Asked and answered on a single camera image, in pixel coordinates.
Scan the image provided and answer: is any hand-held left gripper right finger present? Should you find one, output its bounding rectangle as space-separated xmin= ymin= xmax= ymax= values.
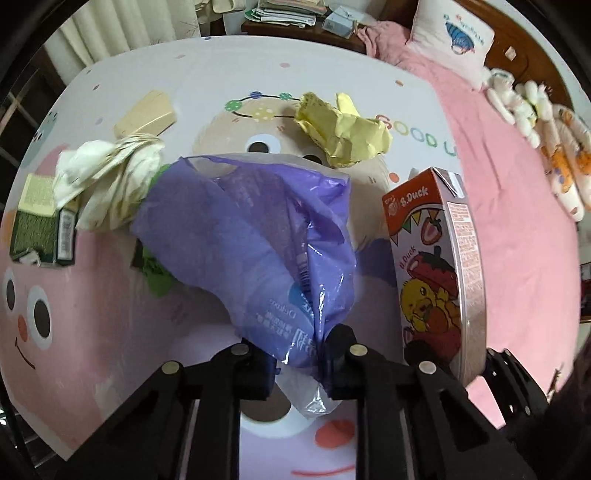
xmin=318 ymin=324 xmax=539 ymax=480

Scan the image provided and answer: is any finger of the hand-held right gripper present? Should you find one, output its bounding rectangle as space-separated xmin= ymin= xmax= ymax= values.
xmin=482 ymin=348 xmax=550 ymax=432
xmin=404 ymin=339 xmax=446 ymax=367

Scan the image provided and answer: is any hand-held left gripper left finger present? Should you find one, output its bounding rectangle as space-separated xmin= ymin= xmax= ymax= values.
xmin=69 ymin=339 xmax=280 ymax=480

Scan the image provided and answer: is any pink duck print carton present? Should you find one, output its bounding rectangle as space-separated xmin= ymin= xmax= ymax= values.
xmin=382 ymin=167 xmax=488 ymax=384

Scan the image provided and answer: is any purple plastic bag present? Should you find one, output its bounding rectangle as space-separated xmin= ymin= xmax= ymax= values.
xmin=130 ymin=154 xmax=358 ymax=418

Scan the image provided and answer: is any beige box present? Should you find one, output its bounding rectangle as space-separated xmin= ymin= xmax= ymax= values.
xmin=113 ymin=90 xmax=177 ymax=139

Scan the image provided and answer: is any green wrapper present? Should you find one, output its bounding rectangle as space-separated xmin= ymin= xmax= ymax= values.
xmin=130 ymin=240 xmax=178 ymax=298

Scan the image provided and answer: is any cartoon monster printed tablecloth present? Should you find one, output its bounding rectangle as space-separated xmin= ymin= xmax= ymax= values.
xmin=0 ymin=34 xmax=490 ymax=480

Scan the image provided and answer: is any pink bed sheet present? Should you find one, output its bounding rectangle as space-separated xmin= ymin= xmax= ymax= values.
xmin=355 ymin=21 xmax=580 ymax=430

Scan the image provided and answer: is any rolled bear print blanket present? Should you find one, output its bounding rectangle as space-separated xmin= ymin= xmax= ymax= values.
xmin=540 ymin=104 xmax=591 ymax=222

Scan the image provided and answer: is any crumpled yellow paper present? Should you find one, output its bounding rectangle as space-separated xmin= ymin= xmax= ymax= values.
xmin=294 ymin=91 xmax=393 ymax=169

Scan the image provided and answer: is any crumpled cream bag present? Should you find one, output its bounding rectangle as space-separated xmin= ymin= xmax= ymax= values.
xmin=52 ymin=134 xmax=166 ymax=232

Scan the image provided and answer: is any green black box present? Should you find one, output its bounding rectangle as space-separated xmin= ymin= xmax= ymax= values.
xmin=9 ymin=173 xmax=78 ymax=267

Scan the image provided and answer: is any white yellow plush toy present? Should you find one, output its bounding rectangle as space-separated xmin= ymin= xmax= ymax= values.
xmin=515 ymin=80 xmax=555 ymax=148

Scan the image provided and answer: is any white pillow blue print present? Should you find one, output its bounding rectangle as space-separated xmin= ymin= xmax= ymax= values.
xmin=405 ymin=0 xmax=496 ymax=90

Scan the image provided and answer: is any wooden bed headboard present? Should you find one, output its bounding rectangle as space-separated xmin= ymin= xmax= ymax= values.
xmin=485 ymin=23 xmax=573 ymax=112

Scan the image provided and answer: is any metal window grille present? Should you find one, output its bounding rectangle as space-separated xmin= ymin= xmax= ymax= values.
xmin=0 ymin=55 xmax=65 ymax=185

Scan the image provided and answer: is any wooden nightstand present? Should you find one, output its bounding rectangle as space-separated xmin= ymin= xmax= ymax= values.
xmin=240 ymin=18 xmax=377 ymax=56

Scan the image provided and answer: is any small pale box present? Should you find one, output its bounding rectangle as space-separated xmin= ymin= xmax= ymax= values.
xmin=322 ymin=6 xmax=358 ymax=38

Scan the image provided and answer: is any stack of books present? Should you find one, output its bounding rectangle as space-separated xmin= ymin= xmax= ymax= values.
xmin=242 ymin=0 xmax=326 ymax=27

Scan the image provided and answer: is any cream curtain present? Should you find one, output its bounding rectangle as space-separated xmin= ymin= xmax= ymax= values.
xmin=44 ymin=0 xmax=204 ymax=93

